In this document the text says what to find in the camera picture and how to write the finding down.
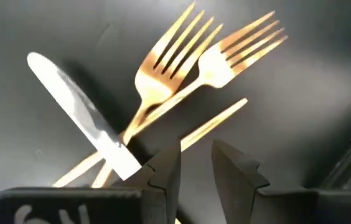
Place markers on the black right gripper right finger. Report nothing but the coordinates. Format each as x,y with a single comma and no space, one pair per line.
241,199

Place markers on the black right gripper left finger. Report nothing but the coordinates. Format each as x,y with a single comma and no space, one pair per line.
150,202

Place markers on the gold fork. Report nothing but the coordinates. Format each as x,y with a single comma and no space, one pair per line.
213,70
153,84

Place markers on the black aluminium rig frame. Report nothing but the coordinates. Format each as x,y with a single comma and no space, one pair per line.
349,161

